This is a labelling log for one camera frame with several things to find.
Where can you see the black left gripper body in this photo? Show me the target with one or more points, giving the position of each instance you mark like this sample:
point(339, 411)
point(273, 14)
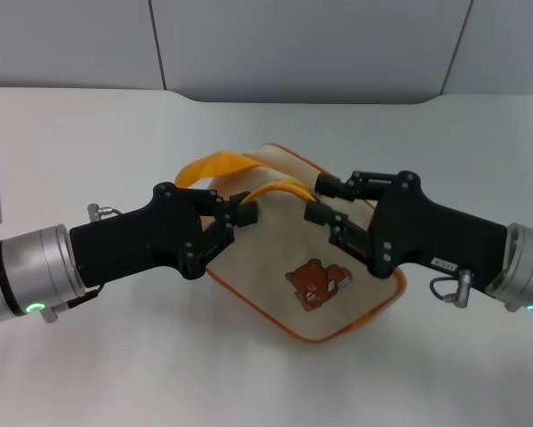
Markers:
point(128, 244)

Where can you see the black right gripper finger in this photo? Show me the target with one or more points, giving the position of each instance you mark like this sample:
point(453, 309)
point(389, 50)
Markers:
point(319, 215)
point(333, 184)

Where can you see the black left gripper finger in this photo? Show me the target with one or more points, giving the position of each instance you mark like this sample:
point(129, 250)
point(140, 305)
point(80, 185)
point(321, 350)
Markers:
point(246, 214)
point(230, 201)

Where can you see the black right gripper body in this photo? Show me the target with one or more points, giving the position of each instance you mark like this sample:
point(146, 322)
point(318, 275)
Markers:
point(435, 231)

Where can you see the beige food bag orange trim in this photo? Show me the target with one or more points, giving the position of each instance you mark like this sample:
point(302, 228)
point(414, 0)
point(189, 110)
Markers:
point(266, 284)

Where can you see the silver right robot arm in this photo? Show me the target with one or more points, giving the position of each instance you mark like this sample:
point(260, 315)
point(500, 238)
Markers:
point(524, 271)

